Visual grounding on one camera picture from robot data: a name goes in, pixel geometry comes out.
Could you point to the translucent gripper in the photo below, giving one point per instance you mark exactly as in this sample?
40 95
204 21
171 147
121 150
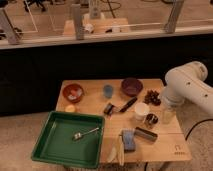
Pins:
167 114

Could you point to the dark grape bunch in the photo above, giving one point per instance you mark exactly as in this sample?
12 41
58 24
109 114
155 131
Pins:
152 98

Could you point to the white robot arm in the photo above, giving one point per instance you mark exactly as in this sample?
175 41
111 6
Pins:
186 82

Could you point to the green plastic tray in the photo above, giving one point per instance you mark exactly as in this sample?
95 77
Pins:
55 144

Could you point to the small metal cup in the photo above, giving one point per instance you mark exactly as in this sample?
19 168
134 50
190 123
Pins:
151 120

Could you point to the white cup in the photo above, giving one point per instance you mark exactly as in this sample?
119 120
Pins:
141 111

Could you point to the blue sponge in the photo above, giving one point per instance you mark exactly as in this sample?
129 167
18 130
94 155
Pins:
128 140

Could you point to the purple bowl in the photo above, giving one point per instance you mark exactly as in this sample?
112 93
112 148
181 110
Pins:
131 86

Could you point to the wooden spatula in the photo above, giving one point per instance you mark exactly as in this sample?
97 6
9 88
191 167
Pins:
120 151

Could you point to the blue cup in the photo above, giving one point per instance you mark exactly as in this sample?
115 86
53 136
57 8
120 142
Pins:
108 91

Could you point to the metal spoon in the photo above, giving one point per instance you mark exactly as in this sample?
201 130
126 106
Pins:
80 135

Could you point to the red bowl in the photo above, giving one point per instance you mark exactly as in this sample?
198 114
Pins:
73 93

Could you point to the small yellow round object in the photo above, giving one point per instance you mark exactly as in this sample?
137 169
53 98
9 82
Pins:
70 108

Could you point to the black handled brush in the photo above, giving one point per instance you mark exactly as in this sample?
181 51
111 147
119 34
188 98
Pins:
110 108

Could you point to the grey window post right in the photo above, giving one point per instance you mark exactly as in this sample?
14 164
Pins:
170 26

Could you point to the grey window post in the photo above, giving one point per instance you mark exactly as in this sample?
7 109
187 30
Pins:
8 29
77 20
170 26

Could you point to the grey window post middle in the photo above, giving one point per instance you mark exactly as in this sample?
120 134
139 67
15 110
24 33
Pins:
77 20

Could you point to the grey window post left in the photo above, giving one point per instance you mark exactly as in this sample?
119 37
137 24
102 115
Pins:
8 29

